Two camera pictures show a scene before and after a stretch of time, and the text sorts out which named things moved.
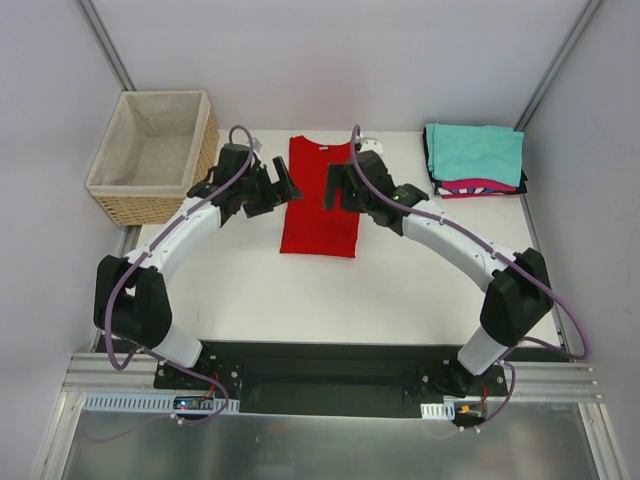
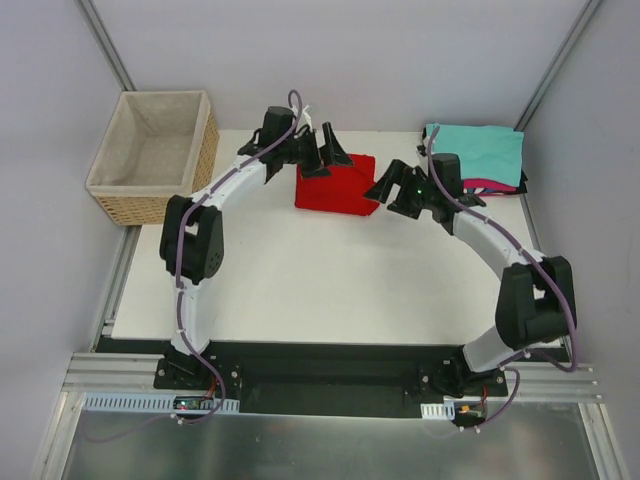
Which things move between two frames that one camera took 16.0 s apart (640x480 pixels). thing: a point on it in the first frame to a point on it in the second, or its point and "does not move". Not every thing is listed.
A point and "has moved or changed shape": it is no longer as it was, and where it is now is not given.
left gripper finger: [287, 189] to [333, 152]
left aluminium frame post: [106, 44] does not move
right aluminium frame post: [584, 19] does not move
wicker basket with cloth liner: [157, 147] does not move
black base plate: [322, 378] does not move
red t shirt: [308, 228] has moved or changed shape
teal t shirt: [484, 152] does not move
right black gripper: [347, 185] to [401, 191]
